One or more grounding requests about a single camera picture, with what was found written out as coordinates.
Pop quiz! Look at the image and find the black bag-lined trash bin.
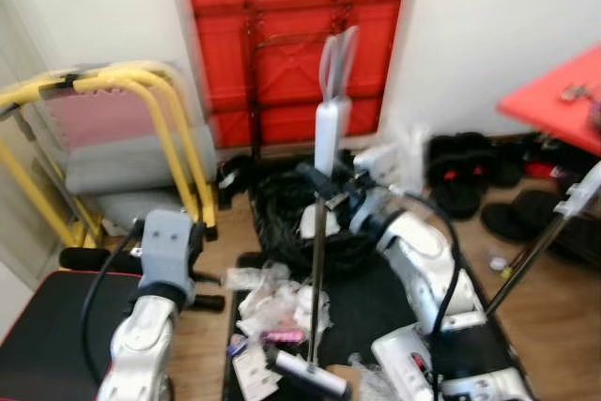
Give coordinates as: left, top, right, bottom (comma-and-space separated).
249, 152, 377, 270

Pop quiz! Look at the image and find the long-handled white dustpan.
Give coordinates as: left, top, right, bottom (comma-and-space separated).
266, 25, 361, 400

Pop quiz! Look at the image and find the small pink wrapper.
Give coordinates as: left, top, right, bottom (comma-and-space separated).
268, 329, 306, 344

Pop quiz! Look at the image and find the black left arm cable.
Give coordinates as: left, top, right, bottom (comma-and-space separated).
80, 232, 142, 383

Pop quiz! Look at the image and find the yellow steel dip bar frame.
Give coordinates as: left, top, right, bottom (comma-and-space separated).
0, 61, 219, 250

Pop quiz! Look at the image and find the black weight plate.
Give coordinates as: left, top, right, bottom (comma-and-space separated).
427, 133, 489, 219
549, 213, 601, 266
470, 133, 527, 186
481, 190, 564, 242

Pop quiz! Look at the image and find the folded red table black frame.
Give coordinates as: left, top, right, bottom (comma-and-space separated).
180, 0, 412, 150

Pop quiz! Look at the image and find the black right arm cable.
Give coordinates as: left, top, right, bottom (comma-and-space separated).
394, 190, 462, 329

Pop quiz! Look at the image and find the white printed tag card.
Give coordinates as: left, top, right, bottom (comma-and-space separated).
230, 340, 281, 400

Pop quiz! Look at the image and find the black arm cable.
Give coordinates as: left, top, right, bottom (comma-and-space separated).
80, 232, 142, 383
394, 190, 462, 329

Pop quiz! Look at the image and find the metal pole with white grip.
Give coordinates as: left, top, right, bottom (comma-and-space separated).
484, 164, 601, 319

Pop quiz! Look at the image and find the pink foam puzzle mat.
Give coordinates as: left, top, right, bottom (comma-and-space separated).
42, 86, 179, 153

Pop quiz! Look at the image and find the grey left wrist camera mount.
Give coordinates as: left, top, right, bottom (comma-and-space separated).
138, 210, 204, 301

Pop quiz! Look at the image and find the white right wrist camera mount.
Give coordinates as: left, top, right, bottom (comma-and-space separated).
352, 143, 405, 186

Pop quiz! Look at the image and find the black padded workout bench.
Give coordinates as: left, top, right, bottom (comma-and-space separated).
0, 249, 226, 401

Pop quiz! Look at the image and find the folding hex key set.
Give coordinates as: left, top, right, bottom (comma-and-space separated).
562, 84, 597, 103

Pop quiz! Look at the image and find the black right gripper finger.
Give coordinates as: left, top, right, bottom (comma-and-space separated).
297, 162, 331, 197

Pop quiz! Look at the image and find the black floor mat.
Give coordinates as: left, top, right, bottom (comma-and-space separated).
223, 251, 536, 401

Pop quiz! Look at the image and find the white plastic bag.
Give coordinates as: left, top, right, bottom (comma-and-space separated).
376, 124, 428, 191

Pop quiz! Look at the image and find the red standing table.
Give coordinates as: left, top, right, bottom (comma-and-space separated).
496, 44, 601, 156

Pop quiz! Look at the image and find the clear plastic wrap pile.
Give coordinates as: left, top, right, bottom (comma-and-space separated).
225, 265, 330, 341

